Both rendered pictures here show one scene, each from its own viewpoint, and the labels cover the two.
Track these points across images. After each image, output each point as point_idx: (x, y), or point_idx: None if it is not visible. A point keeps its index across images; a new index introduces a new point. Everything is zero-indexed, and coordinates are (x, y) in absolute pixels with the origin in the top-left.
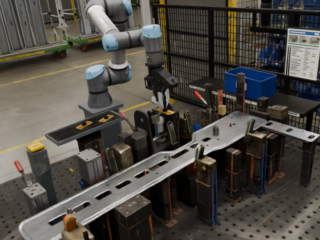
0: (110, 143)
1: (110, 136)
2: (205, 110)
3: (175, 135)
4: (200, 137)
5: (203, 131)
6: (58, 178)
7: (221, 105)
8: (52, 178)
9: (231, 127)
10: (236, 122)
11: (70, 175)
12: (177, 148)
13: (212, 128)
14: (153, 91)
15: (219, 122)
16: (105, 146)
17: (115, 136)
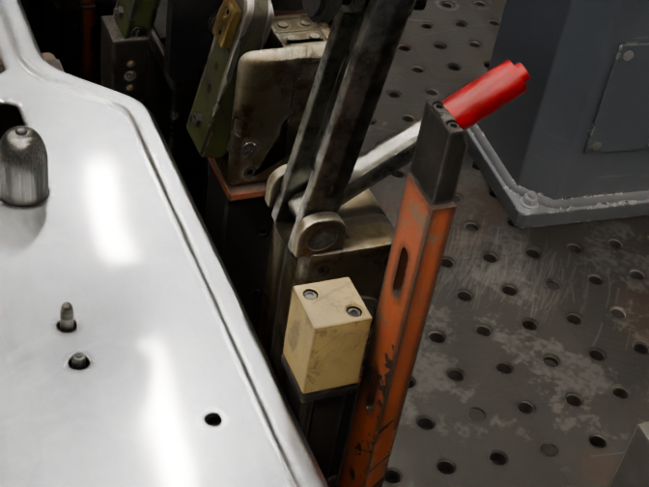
0: (517, 34)
1: (531, 1)
2: (350, 202)
3: (166, 23)
4: (48, 108)
5: (127, 160)
6: (475, 12)
7: (361, 311)
8: (486, 0)
9: (42, 316)
10: (100, 404)
11: (485, 39)
12: (109, 74)
13: (128, 218)
14: None
15: (193, 299)
16: (502, 22)
17: (542, 28)
